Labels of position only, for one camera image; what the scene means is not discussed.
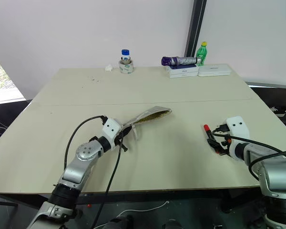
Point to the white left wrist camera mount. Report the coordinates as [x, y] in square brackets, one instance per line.
[110, 130]

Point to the blue capped small bottle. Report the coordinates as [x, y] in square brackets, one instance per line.
[125, 55]

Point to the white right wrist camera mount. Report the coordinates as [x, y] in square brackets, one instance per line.
[238, 130]

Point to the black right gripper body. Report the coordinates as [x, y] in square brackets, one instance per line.
[224, 138]

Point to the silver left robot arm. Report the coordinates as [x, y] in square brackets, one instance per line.
[82, 164]

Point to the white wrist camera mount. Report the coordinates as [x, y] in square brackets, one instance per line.
[238, 130]
[110, 130]

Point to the red capped black marker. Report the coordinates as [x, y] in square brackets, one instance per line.
[207, 131]

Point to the flat white box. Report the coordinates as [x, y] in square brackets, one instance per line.
[213, 70]

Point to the bright window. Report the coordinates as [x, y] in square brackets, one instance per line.
[0, 81]

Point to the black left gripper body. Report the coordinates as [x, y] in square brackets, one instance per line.
[126, 130]

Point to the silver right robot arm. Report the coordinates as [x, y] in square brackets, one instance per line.
[270, 171]

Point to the dark rounded shape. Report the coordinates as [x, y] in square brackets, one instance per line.
[118, 222]

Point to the white tape roll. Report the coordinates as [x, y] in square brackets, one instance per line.
[126, 66]

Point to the dark vertical wall pillar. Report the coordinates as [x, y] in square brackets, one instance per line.
[195, 31]

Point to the crumpled white tissue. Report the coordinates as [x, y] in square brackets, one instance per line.
[108, 68]

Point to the white box with purple label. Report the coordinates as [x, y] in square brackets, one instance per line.
[183, 71]

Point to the green plastic bottle yellow cap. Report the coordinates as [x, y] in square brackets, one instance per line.
[201, 53]

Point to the silver foil snack bag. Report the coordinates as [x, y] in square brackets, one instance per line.
[149, 116]

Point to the folded purple grey umbrella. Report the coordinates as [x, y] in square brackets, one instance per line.
[178, 60]

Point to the black and white shoe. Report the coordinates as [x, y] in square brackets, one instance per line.
[279, 110]

